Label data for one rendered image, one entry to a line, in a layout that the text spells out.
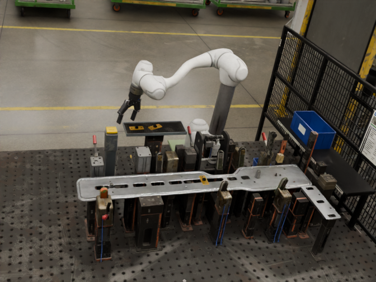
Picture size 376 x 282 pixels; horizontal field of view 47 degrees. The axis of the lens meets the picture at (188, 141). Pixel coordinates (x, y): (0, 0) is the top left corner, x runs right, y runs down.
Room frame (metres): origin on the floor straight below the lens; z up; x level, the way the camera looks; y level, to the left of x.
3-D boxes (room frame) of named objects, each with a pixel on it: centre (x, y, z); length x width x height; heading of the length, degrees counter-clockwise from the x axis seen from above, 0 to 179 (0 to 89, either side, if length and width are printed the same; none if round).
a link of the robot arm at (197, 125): (2.76, -0.06, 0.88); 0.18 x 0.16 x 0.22; 35
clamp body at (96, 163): (1.98, 0.48, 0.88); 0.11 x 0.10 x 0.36; 21
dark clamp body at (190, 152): (2.21, -0.03, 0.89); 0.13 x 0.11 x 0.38; 21
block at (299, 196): (2.05, -0.70, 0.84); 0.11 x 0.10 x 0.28; 21
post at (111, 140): (2.17, 0.45, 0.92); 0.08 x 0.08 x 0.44; 21
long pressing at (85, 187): (2.02, -0.11, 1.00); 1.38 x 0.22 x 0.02; 111
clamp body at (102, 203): (1.65, 0.35, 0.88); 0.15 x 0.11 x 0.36; 21
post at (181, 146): (2.20, 0.04, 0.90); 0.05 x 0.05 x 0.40; 21
